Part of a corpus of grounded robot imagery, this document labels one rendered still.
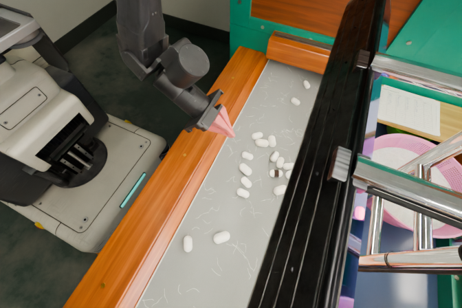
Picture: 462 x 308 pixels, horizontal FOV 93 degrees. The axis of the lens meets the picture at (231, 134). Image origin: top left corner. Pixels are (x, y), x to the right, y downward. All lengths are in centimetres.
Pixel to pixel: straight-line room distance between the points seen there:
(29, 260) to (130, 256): 112
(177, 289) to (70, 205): 82
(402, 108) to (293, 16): 42
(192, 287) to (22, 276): 121
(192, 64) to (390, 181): 30
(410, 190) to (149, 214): 49
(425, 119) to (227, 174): 58
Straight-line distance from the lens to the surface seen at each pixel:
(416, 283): 75
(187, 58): 38
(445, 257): 37
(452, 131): 86
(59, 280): 154
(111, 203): 117
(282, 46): 75
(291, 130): 67
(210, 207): 56
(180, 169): 58
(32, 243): 167
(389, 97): 83
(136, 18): 40
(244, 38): 86
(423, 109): 86
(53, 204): 131
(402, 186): 22
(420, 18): 76
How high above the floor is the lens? 129
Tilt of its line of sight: 59 degrees down
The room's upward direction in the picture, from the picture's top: straight up
